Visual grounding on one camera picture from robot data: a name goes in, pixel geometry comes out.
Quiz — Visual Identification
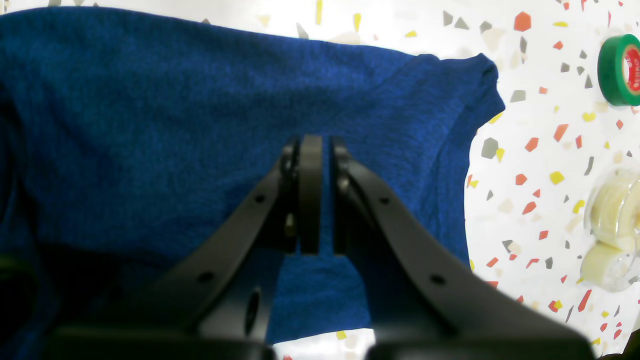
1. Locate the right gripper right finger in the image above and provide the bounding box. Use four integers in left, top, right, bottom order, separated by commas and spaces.
331, 137, 594, 360

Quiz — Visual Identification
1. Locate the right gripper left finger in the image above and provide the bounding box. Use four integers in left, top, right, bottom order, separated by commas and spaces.
47, 135, 323, 360

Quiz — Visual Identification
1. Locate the dark blue t-shirt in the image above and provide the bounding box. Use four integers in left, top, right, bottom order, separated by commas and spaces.
1, 7, 505, 360

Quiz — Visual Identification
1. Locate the terrazzo patterned tablecloth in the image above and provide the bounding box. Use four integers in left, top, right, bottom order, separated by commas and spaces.
1, 0, 639, 356

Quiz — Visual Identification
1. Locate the green tape roll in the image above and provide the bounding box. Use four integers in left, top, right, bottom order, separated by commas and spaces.
598, 33, 640, 107

